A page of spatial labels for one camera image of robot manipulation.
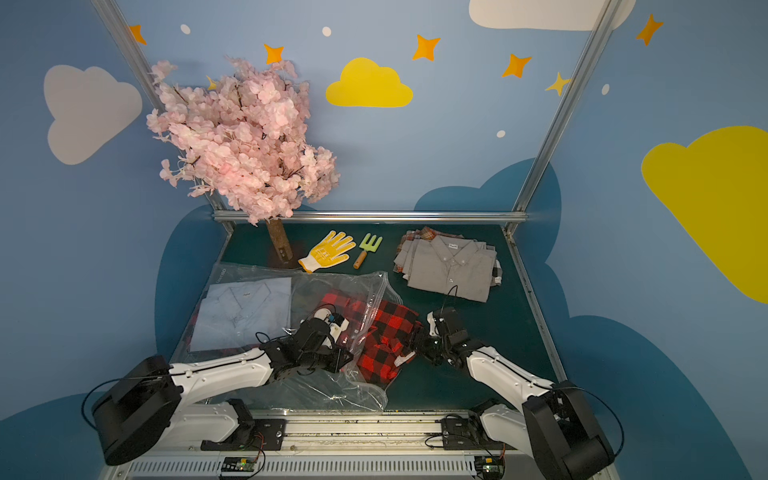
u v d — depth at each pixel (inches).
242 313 36.5
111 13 27.1
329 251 45.2
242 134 24.4
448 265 39.0
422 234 45.0
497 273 40.9
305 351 25.9
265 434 29.2
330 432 30.1
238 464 28.3
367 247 45.4
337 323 30.7
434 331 30.9
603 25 27.8
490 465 28.5
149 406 16.5
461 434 29.4
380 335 35.7
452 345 26.6
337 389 32.0
